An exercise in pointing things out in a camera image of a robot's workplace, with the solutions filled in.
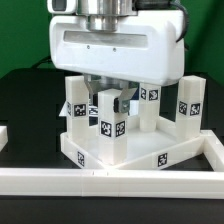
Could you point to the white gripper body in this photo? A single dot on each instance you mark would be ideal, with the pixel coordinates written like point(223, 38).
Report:
point(145, 48)

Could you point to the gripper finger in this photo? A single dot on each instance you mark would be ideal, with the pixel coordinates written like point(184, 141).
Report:
point(122, 102)
point(94, 87)

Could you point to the white desk top tray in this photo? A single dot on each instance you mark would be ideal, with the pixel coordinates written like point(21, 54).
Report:
point(145, 151)

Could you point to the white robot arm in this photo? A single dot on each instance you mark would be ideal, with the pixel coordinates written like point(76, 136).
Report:
point(103, 15)

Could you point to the white U-shaped marker base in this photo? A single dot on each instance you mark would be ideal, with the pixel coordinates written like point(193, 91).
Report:
point(93, 110)

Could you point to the white L-shaped obstacle fence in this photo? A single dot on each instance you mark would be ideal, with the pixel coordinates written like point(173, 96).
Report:
point(122, 183)

